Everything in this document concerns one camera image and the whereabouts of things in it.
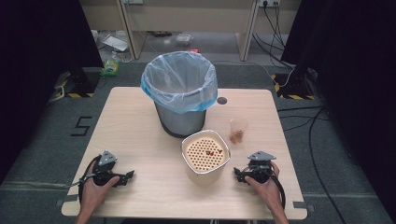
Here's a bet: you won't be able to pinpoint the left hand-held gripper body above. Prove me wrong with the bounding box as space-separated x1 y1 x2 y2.
92 149 126 188

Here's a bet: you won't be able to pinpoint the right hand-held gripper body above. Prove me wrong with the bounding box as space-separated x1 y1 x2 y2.
242 150 277 185

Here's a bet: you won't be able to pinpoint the person's right hand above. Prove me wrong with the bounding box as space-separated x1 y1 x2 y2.
244 161 282 213

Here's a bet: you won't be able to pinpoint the person's left hand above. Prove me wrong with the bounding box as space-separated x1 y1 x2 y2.
80 161 121 216

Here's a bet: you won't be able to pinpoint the beige container with perforated strainer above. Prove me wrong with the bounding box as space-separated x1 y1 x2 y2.
180 129 232 187

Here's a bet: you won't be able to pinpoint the clear plastic cup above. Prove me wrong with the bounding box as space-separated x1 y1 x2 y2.
229 118 249 145

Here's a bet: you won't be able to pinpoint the grey trash can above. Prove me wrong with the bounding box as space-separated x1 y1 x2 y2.
153 101 207 139

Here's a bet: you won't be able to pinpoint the yellow-black hazard tape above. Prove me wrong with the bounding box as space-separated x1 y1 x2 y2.
53 78 95 100
270 74 317 101

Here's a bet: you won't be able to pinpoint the black stand base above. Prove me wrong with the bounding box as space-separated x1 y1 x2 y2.
69 66 101 95
274 63 316 98

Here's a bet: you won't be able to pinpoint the green packet on floor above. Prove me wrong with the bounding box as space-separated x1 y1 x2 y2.
100 50 121 78

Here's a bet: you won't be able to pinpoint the blue plastic bin liner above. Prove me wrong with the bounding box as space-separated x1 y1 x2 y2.
140 50 219 115

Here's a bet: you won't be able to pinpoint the black curtain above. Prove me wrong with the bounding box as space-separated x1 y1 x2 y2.
0 0 105 185
280 0 396 216

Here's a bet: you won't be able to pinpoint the white flat tray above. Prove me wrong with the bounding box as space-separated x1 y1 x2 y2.
102 34 130 53

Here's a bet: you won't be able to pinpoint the clear plastic box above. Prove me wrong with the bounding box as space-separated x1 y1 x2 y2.
175 33 194 45

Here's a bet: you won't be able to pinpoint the light wooden desk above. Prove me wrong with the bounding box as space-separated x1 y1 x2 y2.
78 0 303 63

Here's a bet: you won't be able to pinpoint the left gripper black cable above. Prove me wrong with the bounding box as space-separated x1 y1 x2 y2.
78 154 103 204

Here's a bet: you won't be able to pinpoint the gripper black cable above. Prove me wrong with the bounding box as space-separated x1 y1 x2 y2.
270 174 287 210
78 154 103 204

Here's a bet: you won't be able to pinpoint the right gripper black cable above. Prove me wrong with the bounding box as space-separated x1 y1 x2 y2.
270 174 287 210

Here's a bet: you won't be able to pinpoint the long black floor cable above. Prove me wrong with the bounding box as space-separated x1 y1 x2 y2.
307 106 347 224

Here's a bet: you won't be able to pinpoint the white floor cable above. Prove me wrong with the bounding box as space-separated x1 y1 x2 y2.
214 59 296 89

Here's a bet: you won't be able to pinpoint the black cables from outlet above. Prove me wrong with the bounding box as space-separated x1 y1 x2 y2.
251 2 296 70

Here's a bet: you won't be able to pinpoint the white wall power outlet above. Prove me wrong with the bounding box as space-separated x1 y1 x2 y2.
258 0 281 8

